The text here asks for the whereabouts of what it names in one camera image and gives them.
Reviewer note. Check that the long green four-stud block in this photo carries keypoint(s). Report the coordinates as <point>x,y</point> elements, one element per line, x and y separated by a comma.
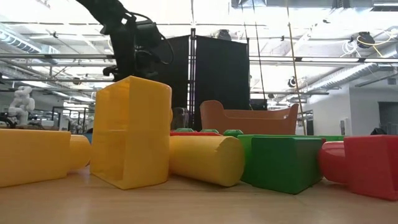
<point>233,132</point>

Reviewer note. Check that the red stud block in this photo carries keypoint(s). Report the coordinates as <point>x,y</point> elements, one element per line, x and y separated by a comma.
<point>367,165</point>

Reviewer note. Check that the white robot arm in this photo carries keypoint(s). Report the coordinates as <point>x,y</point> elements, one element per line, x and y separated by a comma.
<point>21,104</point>

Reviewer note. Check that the yellow hollow block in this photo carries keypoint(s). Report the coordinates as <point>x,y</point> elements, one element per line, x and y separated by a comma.
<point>130,133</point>

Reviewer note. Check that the clear plastic bin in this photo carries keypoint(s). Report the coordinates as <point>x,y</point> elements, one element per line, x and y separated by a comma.
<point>180,118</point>

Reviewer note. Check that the small blue block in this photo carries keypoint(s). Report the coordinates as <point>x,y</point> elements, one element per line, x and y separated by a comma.
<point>86,137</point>

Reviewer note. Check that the black partition screen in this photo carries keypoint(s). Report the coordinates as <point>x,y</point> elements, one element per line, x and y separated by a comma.
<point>217,68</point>

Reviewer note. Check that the flat red block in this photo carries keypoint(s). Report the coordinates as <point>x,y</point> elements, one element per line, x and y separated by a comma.
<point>194,133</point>

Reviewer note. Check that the yellow cylinder block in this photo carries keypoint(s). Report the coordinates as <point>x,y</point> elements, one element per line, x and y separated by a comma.
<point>205,161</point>

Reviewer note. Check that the orange plastic bin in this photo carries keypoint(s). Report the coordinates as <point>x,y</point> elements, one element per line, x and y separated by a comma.
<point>248,119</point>

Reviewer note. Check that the yellow stud block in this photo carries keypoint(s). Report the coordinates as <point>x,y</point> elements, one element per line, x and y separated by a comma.
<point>31,157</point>

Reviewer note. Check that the grey horizontal beam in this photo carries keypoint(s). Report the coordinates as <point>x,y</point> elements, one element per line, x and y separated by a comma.
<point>311,59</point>

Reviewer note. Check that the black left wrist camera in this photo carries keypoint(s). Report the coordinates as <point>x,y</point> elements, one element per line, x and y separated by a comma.
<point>148,34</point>

